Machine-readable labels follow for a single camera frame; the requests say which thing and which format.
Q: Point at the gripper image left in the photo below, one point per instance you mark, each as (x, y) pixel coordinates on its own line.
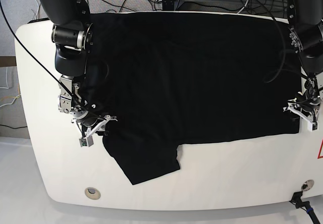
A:
(90, 123)

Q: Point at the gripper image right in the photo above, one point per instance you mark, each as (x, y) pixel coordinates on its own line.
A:
(308, 105)

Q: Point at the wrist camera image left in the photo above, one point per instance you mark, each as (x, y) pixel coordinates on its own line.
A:
(86, 141)

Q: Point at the silver table grommet left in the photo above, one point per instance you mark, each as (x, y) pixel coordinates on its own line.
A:
(92, 193)

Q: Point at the black T-shirt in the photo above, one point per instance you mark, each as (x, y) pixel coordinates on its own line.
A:
(186, 78)

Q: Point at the black clamp with cable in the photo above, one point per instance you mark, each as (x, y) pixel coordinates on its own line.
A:
(304, 205)

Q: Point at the silver table grommet right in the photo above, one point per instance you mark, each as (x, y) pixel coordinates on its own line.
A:
(307, 185)

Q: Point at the silver table grommet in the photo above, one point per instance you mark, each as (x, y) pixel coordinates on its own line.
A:
(92, 193)
(307, 185)

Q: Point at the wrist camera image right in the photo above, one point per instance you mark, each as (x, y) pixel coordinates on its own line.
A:
(312, 126)

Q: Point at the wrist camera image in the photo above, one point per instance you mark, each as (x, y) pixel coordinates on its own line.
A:
(312, 126)
(86, 141)

